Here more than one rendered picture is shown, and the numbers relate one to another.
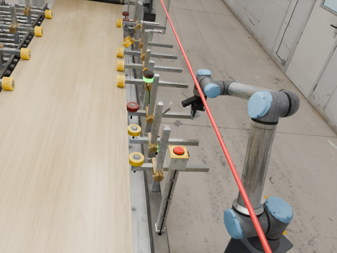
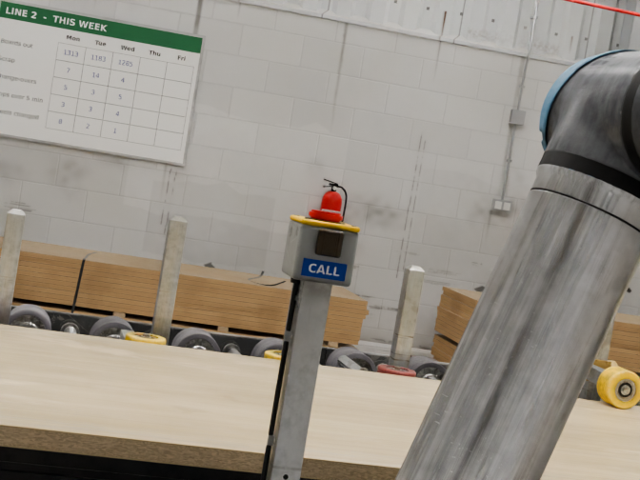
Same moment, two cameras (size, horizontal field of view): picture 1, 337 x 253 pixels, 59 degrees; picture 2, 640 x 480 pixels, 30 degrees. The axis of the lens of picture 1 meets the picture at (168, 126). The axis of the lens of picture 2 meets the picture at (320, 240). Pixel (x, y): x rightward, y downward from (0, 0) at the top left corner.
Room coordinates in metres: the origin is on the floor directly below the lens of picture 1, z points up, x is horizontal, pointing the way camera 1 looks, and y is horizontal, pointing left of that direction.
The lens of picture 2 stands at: (0.93, -1.46, 1.27)
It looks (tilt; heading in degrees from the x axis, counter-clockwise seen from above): 3 degrees down; 91
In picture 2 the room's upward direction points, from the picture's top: 9 degrees clockwise
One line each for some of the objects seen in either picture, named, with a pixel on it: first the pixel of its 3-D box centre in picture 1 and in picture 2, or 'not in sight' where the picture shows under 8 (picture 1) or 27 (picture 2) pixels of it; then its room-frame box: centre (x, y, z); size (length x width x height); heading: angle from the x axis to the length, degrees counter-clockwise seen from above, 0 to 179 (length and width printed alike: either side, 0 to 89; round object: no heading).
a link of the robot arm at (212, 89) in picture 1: (211, 87); not in sight; (1.65, -0.21, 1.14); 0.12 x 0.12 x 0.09; 23
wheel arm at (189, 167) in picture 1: (170, 167); not in sight; (1.21, -0.06, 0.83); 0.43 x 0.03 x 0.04; 105
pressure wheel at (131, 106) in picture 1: (132, 111); not in sight; (1.65, 0.26, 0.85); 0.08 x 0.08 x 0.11
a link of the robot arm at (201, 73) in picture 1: (202, 79); not in sight; (1.75, -0.16, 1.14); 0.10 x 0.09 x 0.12; 23
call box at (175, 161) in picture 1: (176, 158); (319, 252); (0.90, -0.06, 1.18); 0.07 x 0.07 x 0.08; 15
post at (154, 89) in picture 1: (151, 106); not in sight; (1.64, 0.13, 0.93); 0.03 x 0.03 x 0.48; 15
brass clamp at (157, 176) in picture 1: (157, 169); not in sight; (1.18, 0.01, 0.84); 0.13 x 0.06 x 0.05; 15
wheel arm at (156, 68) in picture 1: (151, 67); not in sight; (2.17, 0.23, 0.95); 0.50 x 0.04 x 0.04; 105
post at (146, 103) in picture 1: (147, 91); not in sight; (1.88, 0.20, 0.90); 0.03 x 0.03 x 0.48; 15
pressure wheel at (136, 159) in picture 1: (135, 164); not in sight; (1.16, 0.13, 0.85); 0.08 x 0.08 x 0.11
